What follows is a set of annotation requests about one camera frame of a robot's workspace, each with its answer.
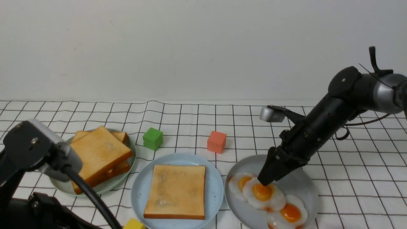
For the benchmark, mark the white checkered tablecloth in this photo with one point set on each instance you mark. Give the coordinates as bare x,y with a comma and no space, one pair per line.
361,180

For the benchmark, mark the fried egg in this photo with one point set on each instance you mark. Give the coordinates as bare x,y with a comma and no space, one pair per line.
267,198
237,182
294,215

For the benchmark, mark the green cube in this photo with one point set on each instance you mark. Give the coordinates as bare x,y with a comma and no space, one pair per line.
153,138

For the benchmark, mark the black cable screen left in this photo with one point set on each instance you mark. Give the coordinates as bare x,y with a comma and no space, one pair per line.
93,196

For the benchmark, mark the orange cube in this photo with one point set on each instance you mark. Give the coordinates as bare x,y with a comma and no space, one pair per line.
216,142

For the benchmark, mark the silver wrist camera screen left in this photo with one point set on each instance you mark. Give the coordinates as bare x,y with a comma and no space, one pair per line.
32,146

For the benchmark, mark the silver wrist camera screen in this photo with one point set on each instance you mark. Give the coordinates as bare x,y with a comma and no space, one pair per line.
32,146
277,114

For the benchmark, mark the grey plate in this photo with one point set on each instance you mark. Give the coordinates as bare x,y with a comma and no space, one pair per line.
297,183

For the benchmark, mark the light blue plate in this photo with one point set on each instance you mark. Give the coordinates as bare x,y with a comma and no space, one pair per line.
213,192

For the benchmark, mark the green plate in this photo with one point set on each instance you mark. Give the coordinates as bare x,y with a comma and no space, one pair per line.
110,180

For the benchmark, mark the silver wrist camera screen right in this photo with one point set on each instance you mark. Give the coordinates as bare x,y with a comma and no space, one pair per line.
277,114

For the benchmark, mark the black gripper screen right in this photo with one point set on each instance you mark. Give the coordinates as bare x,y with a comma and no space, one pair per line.
297,147

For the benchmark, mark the yellow cube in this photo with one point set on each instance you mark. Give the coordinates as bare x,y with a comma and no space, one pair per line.
134,224

